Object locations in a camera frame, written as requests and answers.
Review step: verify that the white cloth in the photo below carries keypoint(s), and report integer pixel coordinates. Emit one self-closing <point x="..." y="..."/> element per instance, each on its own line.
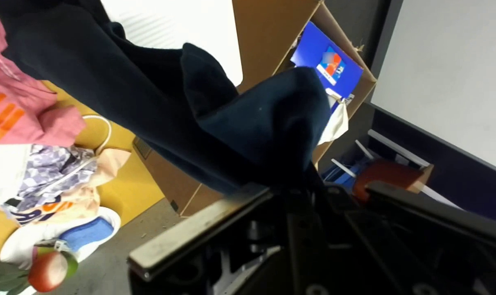
<point x="3" y="174"/>

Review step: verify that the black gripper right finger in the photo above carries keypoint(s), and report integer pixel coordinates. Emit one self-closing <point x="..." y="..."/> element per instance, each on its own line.
<point x="421" y="240"/>

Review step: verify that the blue sponge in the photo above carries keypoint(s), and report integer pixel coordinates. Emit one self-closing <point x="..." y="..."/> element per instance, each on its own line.
<point x="85" y="233"/>

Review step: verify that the green leaf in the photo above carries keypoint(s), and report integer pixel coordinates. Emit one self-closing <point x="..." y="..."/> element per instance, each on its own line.
<point x="3" y="274"/>

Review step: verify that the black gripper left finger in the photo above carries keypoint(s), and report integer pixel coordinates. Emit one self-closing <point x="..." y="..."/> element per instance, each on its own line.
<point x="203" y="240"/>

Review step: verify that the red apple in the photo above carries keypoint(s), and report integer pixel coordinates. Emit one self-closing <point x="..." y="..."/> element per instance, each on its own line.
<point x="49" y="271"/>

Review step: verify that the white crumpled paper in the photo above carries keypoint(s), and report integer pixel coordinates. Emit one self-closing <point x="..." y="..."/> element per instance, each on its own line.
<point x="334" y="124"/>

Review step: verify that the brown cardboard box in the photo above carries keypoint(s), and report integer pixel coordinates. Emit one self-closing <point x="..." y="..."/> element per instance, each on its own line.
<point x="264" y="34"/>

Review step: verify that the pink shirt orange print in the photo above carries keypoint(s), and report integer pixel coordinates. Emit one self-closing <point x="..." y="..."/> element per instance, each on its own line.
<point x="18" y="115"/>

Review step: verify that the purple patterned cloth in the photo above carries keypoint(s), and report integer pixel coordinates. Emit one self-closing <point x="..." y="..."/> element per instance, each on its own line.
<point x="51" y="181"/>

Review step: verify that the white plate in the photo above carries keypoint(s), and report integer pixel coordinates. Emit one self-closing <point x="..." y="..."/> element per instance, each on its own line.
<point x="23" y="247"/>

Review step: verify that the navy blue shirt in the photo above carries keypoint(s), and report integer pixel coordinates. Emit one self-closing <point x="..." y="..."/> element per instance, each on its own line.
<point x="149" y="99"/>

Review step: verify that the peach cloth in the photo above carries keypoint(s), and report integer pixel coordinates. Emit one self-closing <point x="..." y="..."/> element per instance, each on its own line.
<point x="111" y="165"/>

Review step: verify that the blue printed carton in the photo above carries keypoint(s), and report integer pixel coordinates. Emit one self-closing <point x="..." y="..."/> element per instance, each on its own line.
<point x="323" y="55"/>

